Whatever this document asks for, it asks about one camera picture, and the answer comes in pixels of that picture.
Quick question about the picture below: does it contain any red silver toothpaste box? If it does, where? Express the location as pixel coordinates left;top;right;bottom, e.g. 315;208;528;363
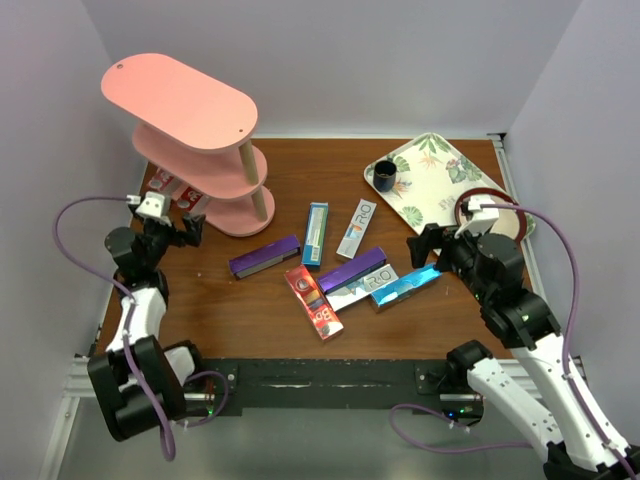
175;186;210;215

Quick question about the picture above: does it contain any left purple toothpaste box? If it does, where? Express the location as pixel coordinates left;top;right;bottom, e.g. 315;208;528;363
228;234;301;280

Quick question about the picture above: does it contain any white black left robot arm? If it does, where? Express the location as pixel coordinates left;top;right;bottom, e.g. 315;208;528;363
88;214;207;441

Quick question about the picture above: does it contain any aluminium frame rail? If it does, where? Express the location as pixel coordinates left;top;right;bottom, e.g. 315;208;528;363
487;133;519;202

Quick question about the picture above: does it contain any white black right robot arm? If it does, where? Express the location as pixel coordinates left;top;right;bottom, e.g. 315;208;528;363
407;224;639;479

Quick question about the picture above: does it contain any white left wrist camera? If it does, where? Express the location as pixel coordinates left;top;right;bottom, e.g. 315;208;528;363
125;190;171;224

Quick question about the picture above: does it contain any floral leaf print tray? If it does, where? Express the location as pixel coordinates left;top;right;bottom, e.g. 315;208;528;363
380;133;514;234

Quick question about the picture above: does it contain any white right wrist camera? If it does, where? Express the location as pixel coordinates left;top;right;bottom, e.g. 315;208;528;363
455;194;499;238

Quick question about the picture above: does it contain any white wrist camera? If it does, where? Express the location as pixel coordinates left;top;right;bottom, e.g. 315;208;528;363
125;190;171;224
455;194;499;238

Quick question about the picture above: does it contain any red toothpaste box behind shelf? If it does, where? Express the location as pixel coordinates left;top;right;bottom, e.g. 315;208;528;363
147;168;182;197

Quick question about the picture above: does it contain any shiny blue toothpaste box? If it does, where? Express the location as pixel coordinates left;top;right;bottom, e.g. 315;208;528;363
370;263;442;313

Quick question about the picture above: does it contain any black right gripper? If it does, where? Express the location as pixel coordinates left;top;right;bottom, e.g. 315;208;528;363
405;219;491;302

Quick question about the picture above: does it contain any purple toothpaste box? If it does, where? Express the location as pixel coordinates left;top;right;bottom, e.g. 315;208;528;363
228;234;301;280
317;247;387;294

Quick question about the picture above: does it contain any pink three tier shelf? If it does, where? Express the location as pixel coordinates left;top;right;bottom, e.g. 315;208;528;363
101;53;275;237

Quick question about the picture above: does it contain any silver R&O lower toothpaste box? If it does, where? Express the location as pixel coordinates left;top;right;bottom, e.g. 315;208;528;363
326;264;398;312

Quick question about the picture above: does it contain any red rimmed beige plate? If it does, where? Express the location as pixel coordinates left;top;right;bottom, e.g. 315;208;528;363
454;187;528;243

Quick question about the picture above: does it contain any right purple toothpaste box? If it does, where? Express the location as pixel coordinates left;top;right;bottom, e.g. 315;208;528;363
317;247;387;294

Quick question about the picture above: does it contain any blue green toothpaste box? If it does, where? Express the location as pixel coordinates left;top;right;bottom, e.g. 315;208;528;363
302;202;329;270

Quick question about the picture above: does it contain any black front base bar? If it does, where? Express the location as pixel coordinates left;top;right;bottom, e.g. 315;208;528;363
185;358;484;421

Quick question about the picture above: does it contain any dark blue mug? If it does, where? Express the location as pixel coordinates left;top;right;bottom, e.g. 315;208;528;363
373;160;397;193

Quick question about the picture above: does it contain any silver R&O sensitive toothpaste box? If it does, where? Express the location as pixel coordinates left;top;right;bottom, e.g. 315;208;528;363
336;199;377;260

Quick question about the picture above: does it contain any red 3D toothpaste box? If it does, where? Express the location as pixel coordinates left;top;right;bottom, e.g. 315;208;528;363
284;265;344;341

